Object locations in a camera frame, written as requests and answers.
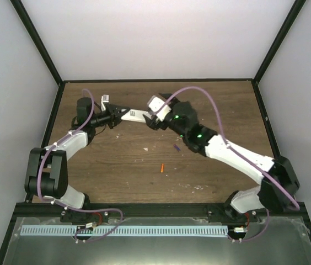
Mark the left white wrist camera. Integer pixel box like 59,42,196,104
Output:
100,94,109,111

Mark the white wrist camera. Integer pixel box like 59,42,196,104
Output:
100,94,109,111
147,96,171,121

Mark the white remote control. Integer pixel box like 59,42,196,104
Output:
121,109,152,123

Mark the purple AAA battery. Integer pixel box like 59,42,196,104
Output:
173,144,180,152

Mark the grey metal front plate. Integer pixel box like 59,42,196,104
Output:
4,217,311,264

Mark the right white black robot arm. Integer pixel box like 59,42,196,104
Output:
144,93,300,222

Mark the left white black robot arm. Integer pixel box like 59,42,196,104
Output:
24,97,130,223

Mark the black aluminium frame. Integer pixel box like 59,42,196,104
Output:
0,1,311,264

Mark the light blue slotted cable duct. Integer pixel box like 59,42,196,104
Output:
19,225,228,237

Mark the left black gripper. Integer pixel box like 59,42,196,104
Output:
90,104,130,130

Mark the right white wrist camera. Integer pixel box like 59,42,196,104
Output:
147,96,171,121

